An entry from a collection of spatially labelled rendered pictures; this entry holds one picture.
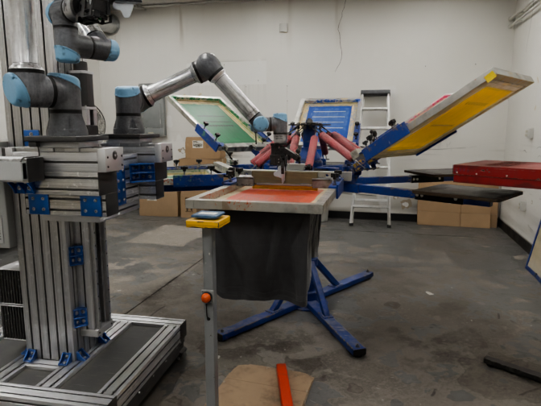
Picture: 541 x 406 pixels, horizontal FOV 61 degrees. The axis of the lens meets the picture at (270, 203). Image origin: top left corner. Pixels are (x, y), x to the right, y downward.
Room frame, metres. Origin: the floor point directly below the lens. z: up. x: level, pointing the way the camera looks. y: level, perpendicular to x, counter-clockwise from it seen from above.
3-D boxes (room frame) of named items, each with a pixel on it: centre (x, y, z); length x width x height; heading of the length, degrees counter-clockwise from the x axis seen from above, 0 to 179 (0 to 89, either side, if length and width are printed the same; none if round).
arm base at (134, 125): (2.32, 0.70, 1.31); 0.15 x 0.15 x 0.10
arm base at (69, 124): (1.83, 0.79, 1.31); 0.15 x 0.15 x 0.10
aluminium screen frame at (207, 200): (2.25, -0.02, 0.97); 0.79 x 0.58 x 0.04; 166
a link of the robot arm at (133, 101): (2.33, 0.70, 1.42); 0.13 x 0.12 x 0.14; 1
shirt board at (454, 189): (2.80, -0.75, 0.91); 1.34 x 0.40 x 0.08; 46
